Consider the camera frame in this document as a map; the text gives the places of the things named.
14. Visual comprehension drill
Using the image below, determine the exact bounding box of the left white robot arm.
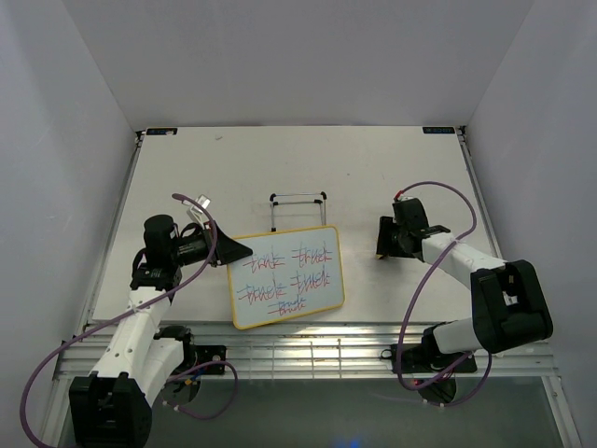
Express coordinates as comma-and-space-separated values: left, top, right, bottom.
69, 215, 253, 447

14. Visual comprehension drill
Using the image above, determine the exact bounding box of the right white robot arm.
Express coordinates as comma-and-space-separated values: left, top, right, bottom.
376, 198, 553, 373

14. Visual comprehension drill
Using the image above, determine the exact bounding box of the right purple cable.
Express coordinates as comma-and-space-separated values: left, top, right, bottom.
372, 180, 493, 409

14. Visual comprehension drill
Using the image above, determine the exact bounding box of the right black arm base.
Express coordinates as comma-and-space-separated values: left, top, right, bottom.
380, 343, 478, 374

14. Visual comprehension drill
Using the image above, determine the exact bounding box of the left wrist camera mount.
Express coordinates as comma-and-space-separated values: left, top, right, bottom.
183, 195, 211, 229

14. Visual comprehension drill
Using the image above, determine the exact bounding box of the dark corner label sticker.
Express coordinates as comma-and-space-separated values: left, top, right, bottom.
422, 126, 456, 134

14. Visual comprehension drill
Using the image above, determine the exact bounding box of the black metal whiteboard stand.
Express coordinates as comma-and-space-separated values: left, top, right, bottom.
269, 191, 327, 232

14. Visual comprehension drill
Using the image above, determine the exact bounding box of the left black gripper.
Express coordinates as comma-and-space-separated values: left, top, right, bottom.
171, 220, 254, 267

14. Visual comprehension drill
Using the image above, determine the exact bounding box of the left dark corner label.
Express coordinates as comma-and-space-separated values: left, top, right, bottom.
146, 128, 178, 136

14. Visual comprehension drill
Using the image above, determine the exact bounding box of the yellow framed whiteboard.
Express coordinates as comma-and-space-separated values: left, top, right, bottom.
228, 226, 345, 330

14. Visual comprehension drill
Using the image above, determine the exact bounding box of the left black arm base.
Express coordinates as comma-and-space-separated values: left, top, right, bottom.
154, 325, 227, 374

